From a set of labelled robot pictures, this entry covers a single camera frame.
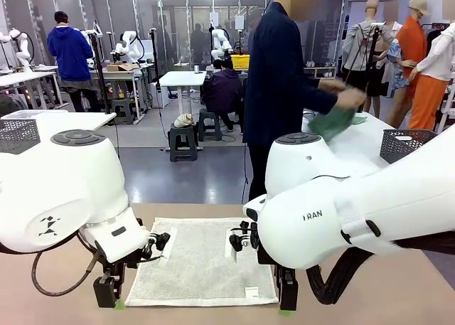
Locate person's right hand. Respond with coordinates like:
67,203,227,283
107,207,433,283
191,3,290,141
336,87,368,111

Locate wooden shoe shelf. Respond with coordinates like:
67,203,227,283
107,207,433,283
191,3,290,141
302,65,337,80

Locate person's right forearm navy sleeve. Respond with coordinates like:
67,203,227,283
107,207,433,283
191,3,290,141
304,79,339,110

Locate black camera tripod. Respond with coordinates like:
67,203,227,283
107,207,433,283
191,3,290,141
336,21,387,109

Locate seated person dark jacket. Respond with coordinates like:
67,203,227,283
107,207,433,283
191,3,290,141
204,60,247,132

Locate white standing desk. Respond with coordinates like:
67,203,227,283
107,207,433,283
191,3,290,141
159,70,208,151

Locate person in blue hoodie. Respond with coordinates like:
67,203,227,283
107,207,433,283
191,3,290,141
47,11,96,113

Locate mannequin orange jacket cap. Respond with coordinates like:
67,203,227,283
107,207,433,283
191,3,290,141
387,0,429,129

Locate beige cloth bundle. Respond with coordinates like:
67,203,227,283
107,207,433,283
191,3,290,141
173,113,196,129

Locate white terry towel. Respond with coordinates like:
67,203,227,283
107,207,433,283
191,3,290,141
124,217,279,307

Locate yellow plastic basket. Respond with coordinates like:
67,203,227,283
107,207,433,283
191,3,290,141
230,53,252,70

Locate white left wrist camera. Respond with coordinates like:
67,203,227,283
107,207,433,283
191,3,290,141
144,227,178,265

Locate person's left hand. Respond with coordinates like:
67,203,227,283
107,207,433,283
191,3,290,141
318,79,348,92

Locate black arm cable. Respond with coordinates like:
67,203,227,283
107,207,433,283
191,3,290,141
0,232,100,297
306,232,455,307

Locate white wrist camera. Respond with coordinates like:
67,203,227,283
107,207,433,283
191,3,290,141
144,227,178,265
225,220,260,265

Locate open cardboard box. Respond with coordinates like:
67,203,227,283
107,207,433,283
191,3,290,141
105,63,138,73

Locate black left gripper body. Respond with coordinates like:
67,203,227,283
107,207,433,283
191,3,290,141
95,247,145,280

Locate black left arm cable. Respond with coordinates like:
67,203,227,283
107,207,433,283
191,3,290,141
0,232,100,297

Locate mannequin blue floral dress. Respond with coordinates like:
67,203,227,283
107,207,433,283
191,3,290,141
382,18,415,127

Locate white desk with box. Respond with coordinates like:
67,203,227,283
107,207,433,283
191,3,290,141
101,68,146,122

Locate grey plastic stool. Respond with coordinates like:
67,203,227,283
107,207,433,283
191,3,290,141
198,108,223,142
112,97,135,125
168,122,199,162

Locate white plastic basket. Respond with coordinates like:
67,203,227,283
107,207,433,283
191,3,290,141
1,110,69,122

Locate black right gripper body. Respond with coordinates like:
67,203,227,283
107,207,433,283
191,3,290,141
256,247,298,282

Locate person in navy jacket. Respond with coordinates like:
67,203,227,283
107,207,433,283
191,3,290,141
243,0,341,212

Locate mannequin grey shirt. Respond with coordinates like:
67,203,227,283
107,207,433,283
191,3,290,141
342,0,396,114

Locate green terry towel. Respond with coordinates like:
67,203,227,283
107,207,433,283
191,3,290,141
307,104,369,143

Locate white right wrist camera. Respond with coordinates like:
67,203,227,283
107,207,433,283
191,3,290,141
225,220,260,265

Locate mannequin white top orange trousers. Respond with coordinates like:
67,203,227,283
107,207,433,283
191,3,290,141
405,21,455,132

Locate black stand pole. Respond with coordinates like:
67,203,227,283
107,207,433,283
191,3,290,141
149,28,161,87
85,29,113,114

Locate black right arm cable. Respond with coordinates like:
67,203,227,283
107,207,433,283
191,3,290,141
306,232,455,307

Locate dark grey lattice basket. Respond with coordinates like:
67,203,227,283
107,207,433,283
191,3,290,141
380,128,440,165

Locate white background desk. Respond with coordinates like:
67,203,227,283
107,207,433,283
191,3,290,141
0,70,60,109

